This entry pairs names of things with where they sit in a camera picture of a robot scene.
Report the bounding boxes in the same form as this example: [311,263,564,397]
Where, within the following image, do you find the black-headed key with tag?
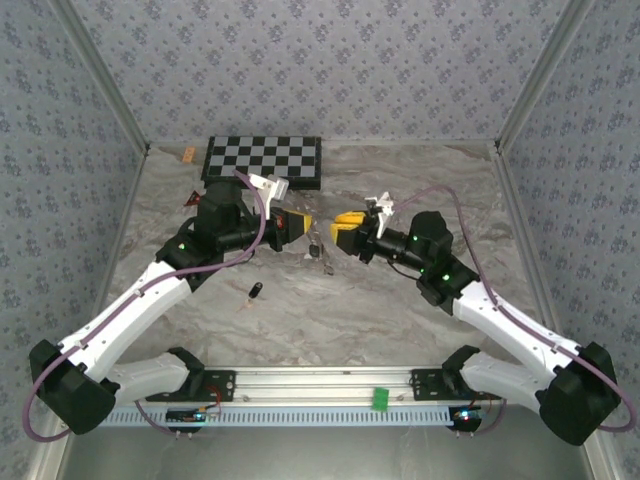
[238,281,265,314]

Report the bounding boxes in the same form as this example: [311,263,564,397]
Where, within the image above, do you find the black white chessboard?
[200,135,323,191]

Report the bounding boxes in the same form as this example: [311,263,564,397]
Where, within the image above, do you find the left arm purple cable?
[22,169,269,444]

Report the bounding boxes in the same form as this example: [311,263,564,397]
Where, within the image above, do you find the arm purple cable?
[392,185,639,437]
[22,169,269,444]

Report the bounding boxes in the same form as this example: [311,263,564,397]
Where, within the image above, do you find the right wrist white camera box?
[363,191,396,240]

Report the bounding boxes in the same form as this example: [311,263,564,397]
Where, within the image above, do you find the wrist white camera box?
[363,191,396,240]
[247,172,291,217]

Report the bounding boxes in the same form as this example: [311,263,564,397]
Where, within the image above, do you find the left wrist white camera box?
[247,172,291,217]

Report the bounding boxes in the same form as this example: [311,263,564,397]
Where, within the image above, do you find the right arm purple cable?
[392,185,639,437]

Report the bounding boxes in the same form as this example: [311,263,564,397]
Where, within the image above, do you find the aluminium side rail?
[74,147,151,366]
[492,144,571,364]

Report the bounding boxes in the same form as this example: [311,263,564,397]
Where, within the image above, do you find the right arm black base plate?
[409,368,469,403]

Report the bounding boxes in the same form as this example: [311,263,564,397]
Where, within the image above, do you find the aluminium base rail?
[53,364,599,405]

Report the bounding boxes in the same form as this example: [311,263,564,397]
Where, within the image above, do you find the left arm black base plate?
[144,368,237,403]

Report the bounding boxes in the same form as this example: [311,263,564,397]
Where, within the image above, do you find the light blue cable duct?
[99,405,459,429]

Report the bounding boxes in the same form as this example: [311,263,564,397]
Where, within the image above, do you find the aluminium corner post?
[49,0,152,154]
[493,0,599,151]

